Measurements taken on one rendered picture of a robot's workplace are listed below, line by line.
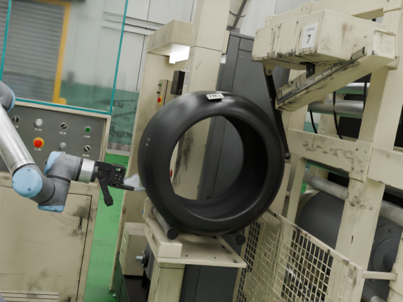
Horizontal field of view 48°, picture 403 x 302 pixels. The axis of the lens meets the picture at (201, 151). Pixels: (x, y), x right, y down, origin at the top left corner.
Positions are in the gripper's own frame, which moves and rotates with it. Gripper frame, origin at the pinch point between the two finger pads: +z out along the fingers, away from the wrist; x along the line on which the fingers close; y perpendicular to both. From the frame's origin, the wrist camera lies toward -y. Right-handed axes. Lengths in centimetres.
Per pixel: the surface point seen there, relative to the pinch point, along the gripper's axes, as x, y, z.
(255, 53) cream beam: 20, 68, 36
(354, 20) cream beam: -35, 80, 47
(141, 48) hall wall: 908, 147, 84
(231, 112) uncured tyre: -12.2, 38.8, 22.0
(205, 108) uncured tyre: -11.7, 37.7, 12.0
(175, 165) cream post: 27.4, 9.4, 17.2
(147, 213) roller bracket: 24.1, -14.4, 10.4
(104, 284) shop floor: 145, -102, 21
